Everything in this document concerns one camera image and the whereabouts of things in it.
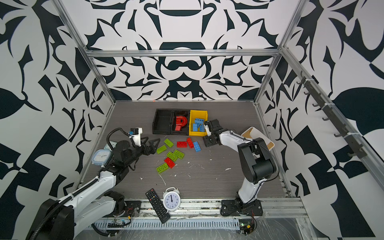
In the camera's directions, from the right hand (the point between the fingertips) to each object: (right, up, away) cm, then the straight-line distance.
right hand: (209, 138), depth 96 cm
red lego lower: (-24, -13, -8) cm, 29 cm away
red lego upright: (-12, -2, -2) cm, 13 cm away
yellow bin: (-9, +15, +9) cm, 20 cm away
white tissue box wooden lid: (+27, +4, -3) cm, 27 cm away
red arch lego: (-19, +10, +10) cm, 24 cm away
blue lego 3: (-4, +7, +5) cm, 10 cm away
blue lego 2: (-9, +7, +5) cm, 12 cm away
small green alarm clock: (-60, -3, -2) cm, 60 cm away
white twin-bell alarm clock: (-21, -27, -21) cm, 40 cm away
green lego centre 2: (-19, -9, -4) cm, 21 cm away
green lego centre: (-23, -10, -5) cm, 26 cm away
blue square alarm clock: (-64, -10, -8) cm, 65 cm away
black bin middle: (-16, +4, +9) cm, 19 cm away
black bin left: (-32, +10, +10) cm, 35 cm away
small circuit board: (+14, -38, -26) cm, 48 cm away
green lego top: (-26, -3, 0) cm, 26 cm away
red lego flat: (-18, -4, 0) cm, 18 cm away
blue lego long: (-8, -5, -2) cm, 10 cm away
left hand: (-32, +3, -15) cm, 35 cm away
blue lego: (-8, +11, +6) cm, 15 cm away
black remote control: (-27, -30, -23) cm, 47 cm away
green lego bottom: (-28, -16, -9) cm, 34 cm away
